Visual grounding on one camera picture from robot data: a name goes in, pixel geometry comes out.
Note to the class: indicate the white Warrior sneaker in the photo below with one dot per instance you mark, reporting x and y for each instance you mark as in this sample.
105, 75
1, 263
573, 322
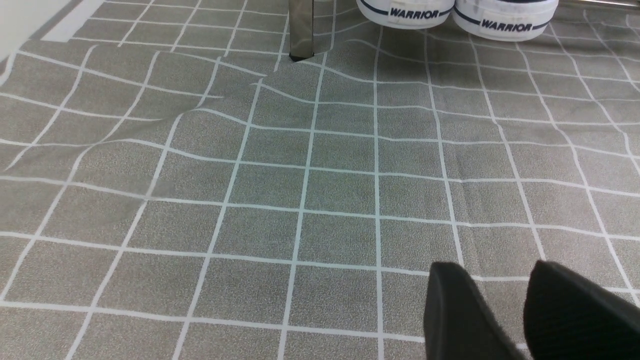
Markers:
406, 14
510, 21

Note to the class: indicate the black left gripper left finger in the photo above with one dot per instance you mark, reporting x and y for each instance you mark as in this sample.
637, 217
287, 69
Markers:
457, 322

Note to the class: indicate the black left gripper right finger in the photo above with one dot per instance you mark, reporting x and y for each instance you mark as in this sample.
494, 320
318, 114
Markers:
568, 317

